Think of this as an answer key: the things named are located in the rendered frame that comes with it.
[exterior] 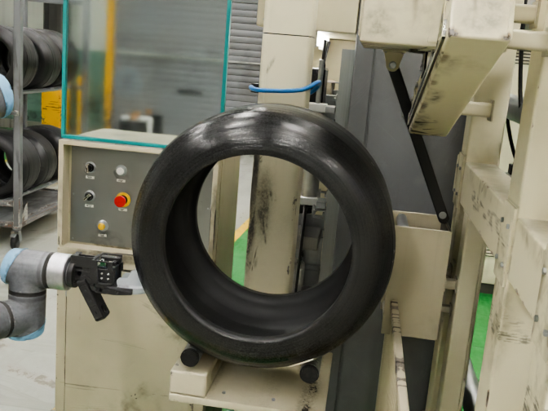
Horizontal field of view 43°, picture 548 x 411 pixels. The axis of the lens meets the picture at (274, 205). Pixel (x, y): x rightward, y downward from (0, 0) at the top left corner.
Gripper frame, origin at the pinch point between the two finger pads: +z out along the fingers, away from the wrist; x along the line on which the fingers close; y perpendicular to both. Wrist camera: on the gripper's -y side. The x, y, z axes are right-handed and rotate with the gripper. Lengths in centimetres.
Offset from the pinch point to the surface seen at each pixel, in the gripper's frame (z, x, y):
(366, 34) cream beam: 45, -33, 63
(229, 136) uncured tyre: 19.1, -12.2, 40.8
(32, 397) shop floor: -88, 117, -102
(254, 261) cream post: 20.6, 28.5, 1.7
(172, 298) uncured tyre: 8.9, -12.8, 3.8
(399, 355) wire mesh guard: 59, -14, -2
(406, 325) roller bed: 64, 21, -9
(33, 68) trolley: -199, 339, 33
